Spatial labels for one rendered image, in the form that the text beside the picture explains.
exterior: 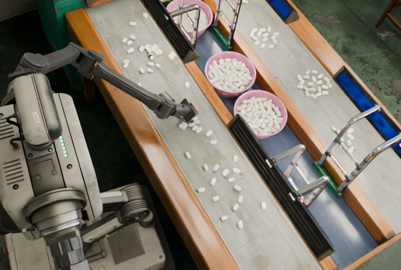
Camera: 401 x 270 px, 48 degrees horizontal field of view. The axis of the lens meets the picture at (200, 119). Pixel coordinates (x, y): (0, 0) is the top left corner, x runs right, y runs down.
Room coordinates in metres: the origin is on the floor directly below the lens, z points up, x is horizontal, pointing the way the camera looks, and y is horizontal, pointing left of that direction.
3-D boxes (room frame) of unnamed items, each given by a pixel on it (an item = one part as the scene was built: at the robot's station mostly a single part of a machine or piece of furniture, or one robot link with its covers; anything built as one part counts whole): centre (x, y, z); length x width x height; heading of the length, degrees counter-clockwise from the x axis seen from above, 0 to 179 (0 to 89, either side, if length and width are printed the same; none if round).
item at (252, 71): (1.48, -0.10, 0.72); 0.27 x 0.27 x 0.10
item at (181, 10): (1.56, 0.22, 0.90); 0.20 x 0.19 x 0.45; 40
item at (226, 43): (1.81, -0.09, 0.90); 0.20 x 0.19 x 0.45; 40
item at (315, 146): (1.46, -0.34, 0.71); 1.81 x 0.05 x 0.11; 40
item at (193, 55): (1.51, 0.28, 1.08); 0.62 x 0.08 x 0.07; 40
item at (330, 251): (0.76, -0.34, 1.08); 0.62 x 0.08 x 0.07; 40
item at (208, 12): (1.82, 0.18, 0.72); 0.27 x 0.27 x 0.10
